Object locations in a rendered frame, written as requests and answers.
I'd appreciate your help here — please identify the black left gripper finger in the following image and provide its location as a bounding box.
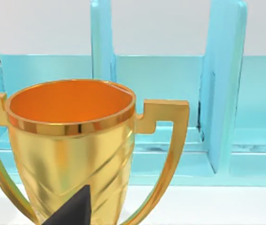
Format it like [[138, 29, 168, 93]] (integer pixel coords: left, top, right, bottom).
[[41, 184, 91, 225]]

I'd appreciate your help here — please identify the gold trophy cup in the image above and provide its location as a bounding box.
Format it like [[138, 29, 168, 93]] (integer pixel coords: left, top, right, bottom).
[[0, 79, 191, 225]]

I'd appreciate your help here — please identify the light blue rack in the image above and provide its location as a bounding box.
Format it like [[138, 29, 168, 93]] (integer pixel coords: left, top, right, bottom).
[[0, 0, 266, 188]]

